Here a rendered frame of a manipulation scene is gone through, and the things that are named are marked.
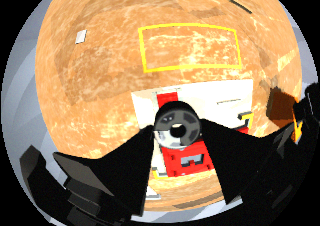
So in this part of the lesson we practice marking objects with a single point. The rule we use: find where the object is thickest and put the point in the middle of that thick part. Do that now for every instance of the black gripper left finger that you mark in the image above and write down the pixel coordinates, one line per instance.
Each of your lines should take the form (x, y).
(123, 173)

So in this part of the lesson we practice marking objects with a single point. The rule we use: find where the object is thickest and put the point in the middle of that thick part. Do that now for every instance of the yellow rectangular outline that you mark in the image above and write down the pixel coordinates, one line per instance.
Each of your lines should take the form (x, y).
(185, 66)

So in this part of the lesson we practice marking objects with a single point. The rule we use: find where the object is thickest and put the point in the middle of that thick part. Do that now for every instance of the black and grey wheel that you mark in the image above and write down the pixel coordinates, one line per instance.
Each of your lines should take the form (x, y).
(176, 113)

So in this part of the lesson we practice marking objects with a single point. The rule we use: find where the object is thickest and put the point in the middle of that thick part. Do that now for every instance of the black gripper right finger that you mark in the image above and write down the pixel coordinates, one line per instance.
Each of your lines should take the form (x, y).
(238, 157)

